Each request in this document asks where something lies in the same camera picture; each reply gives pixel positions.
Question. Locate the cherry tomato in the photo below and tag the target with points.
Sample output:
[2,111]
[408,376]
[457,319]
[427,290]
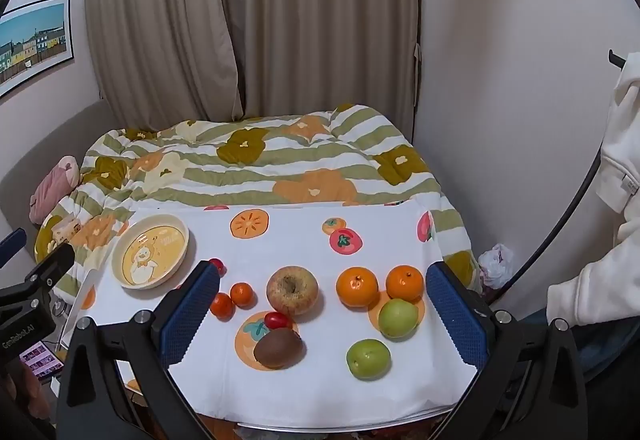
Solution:
[216,265]
[276,320]

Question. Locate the floral striped blanket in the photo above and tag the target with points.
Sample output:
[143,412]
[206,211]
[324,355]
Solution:
[250,165]

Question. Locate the pink plush pillow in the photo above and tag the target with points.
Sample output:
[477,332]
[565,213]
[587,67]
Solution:
[52,190]

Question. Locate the cream plate with duck print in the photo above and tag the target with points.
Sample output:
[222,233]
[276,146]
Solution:
[150,252]

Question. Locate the russet apple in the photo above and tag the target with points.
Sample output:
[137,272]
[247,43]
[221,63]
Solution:
[292,291]

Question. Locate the small tangerine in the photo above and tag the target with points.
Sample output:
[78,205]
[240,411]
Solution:
[241,294]
[221,306]

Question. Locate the wall poster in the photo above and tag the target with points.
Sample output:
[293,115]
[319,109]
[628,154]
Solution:
[35,40]

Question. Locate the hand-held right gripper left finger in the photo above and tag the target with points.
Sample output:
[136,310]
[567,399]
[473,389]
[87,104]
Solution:
[192,315]

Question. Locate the orange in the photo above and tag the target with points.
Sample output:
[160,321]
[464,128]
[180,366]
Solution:
[357,287]
[405,282]

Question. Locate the white fruit-print cloth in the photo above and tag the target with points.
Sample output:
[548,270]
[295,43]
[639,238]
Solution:
[300,247]

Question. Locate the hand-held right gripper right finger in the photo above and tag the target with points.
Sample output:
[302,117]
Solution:
[457,320]

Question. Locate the green apple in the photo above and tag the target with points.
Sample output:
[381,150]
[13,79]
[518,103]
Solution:
[397,317]
[368,359]

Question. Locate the brown kiwi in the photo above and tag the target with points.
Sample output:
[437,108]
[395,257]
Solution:
[278,347]

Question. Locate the white plastic bag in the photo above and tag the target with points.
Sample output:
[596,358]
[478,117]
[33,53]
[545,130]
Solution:
[495,265]

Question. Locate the tissue pack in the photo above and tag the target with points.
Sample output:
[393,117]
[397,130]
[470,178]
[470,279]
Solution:
[66,231]

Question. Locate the white hanging garment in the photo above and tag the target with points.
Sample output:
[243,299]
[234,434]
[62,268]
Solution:
[620,145]

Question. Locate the smartphone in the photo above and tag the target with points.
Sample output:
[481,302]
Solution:
[40,360]

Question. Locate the beige curtain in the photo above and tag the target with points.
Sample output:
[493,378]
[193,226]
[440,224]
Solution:
[250,20]

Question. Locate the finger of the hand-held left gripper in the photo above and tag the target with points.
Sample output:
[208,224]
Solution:
[52,265]
[11,242]

